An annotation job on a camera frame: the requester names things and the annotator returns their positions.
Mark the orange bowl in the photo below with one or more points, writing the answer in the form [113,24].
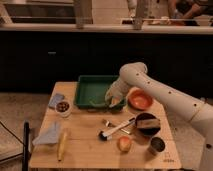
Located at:
[138,99]

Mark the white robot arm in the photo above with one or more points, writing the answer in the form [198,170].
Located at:
[193,110]

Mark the green plastic tray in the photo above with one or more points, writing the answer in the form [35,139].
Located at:
[92,88]

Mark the orange peach fruit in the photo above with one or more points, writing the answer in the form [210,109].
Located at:
[124,144]

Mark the black pole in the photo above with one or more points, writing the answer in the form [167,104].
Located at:
[25,147]

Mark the person in background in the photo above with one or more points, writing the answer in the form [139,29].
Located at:
[184,12]

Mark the dark metal cup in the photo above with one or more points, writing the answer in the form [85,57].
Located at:
[157,145]

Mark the grey cloth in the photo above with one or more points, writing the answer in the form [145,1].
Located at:
[49,136]

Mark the blue sponge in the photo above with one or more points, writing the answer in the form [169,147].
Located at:
[55,100]

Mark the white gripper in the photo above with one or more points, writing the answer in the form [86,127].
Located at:
[117,91]

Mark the dark bowl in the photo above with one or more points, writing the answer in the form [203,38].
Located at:
[147,132]

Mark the white handled brush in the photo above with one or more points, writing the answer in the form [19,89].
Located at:
[105,135]

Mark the tan sponge block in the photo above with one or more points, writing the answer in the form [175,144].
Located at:
[148,124]

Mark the green pepper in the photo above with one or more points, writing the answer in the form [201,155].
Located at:
[99,105]

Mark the white cup of nuts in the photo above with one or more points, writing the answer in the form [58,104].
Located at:
[63,108]

